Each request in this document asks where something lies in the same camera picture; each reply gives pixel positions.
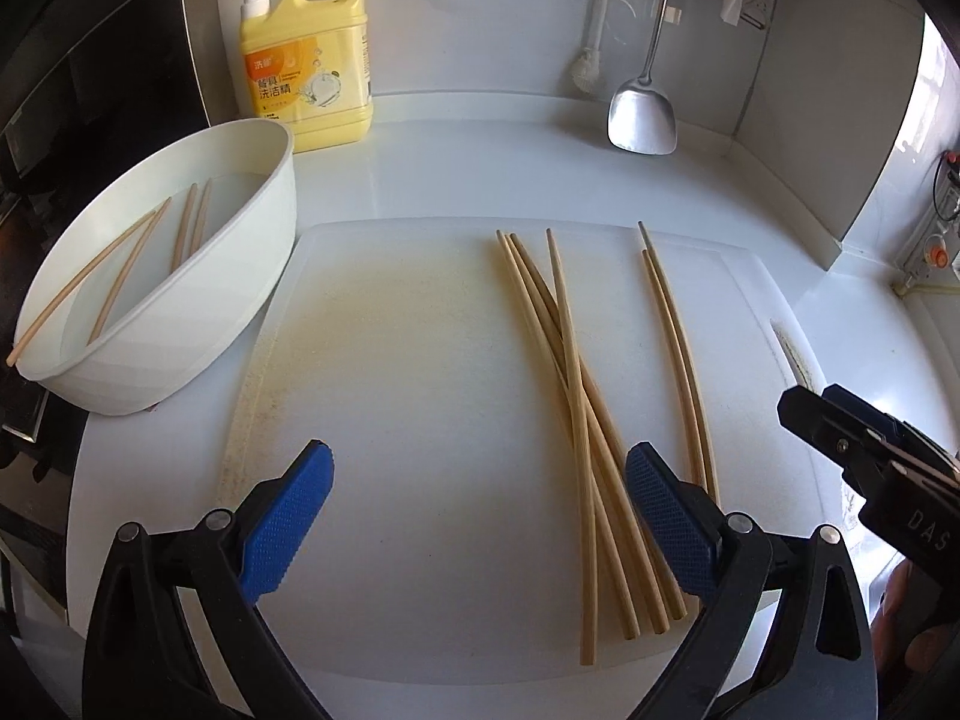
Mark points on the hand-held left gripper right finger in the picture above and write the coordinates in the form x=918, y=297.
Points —
x=671, y=517

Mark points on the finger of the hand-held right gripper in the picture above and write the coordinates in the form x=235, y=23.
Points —
x=814, y=420
x=862, y=409

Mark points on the stainless steel spatula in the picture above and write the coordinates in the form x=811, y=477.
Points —
x=641, y=120

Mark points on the person's right hand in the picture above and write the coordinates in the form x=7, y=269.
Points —
x=896, y=600

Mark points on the wall power socket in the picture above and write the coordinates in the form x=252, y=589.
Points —
x=934, y=240

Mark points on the white plastic cutting board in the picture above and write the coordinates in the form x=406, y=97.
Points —
x=420, y=390

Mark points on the yellow dish detergent bottle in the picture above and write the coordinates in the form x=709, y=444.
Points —
x=315, y=90

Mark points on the white round plastic basin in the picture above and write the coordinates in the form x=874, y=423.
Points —
x=187, y=330

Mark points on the black gas stove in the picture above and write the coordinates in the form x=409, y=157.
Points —
x=30, y=420

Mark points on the wooden chopstick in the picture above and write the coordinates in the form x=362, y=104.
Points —
x=130, y=271
x=201, y=217
x=184, y=228
x=84, y=287

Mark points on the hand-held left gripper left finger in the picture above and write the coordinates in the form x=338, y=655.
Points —
x=289, y=517

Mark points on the bundle of wooden chopsticks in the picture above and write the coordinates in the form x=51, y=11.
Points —
x=579, y=401

